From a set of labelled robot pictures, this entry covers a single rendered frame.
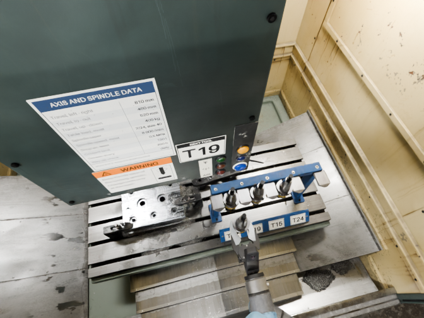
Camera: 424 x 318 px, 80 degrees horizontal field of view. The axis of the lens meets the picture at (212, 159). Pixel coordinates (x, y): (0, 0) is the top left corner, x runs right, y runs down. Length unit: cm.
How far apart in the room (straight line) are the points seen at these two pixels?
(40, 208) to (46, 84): 150
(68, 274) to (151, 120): 139
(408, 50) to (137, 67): 100
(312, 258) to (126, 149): 125
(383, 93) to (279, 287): 102
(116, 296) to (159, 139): 128
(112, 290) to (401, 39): 174
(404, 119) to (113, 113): 105
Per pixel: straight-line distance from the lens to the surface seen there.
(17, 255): 176
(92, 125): 42
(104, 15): 31
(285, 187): 102
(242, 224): 93
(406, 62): 118
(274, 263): 148
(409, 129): 120
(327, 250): 154
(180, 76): 36
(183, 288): 144
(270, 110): 210
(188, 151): 50
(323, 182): 112
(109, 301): 165
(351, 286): 167
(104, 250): 139
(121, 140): 45
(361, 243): 155
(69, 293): 169
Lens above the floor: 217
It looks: 61 degrees down
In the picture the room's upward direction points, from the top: 2 degrees counter-clockwise
